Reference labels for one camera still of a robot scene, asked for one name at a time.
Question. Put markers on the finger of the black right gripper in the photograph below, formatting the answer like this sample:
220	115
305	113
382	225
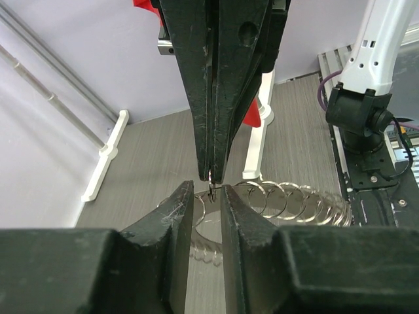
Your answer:
191	27
247	44

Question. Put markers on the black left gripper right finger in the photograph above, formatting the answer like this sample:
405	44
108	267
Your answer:
314	269

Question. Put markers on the white rack base bar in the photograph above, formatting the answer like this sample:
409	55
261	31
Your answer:
107	154

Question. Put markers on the white rack foot bar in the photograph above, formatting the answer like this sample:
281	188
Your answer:
252	168

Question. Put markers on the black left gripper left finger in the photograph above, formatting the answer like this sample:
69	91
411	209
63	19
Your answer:
141	269

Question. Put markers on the red cloth on hanger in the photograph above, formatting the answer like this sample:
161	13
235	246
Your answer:
252	117

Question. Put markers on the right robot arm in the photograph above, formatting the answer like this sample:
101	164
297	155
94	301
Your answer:
365	82

